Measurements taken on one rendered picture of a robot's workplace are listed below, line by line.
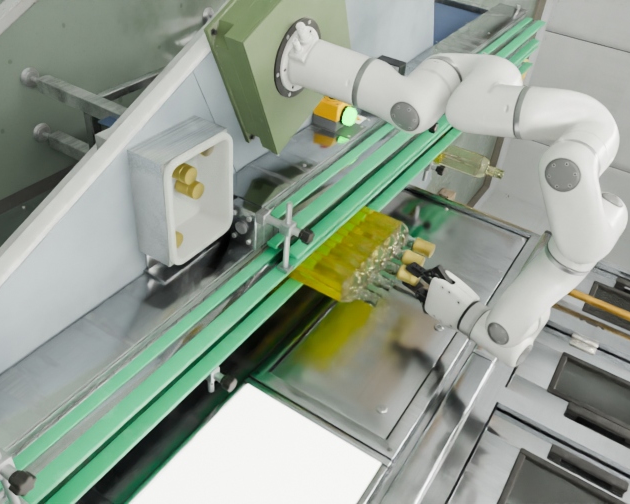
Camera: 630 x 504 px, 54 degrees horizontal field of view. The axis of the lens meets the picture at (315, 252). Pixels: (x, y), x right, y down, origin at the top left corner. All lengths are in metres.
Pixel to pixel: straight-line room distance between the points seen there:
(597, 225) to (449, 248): 0.81
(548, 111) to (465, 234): 0.85
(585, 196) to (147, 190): 0.70
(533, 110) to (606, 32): 6.07
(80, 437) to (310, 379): 0.49
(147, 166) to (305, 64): 0.36
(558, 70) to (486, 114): 6.23
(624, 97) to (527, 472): 6.15
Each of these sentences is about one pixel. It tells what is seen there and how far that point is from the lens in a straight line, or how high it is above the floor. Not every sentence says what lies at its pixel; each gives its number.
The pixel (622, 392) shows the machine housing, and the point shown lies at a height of 1.66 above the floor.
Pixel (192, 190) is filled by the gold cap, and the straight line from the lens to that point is 1.17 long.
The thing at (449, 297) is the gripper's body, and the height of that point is 1.27.
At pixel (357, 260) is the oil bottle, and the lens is 1.35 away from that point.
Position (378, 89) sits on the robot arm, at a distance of 1.14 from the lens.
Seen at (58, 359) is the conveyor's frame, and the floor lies 0.80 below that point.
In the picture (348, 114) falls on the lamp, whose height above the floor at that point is 0.84.
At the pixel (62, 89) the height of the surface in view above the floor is 0.16.
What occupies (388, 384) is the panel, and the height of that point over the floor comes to 1.23.
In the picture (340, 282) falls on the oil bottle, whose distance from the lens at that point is 1.29.
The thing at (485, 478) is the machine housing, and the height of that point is 1.48.
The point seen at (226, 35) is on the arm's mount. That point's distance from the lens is 1.14.
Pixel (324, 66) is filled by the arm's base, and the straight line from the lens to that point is 1.19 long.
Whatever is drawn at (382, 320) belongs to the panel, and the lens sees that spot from 1.45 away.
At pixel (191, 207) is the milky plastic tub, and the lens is 1.26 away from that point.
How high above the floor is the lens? 1.48
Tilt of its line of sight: 22 degrees down
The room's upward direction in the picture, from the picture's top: 115 degrees clockwise
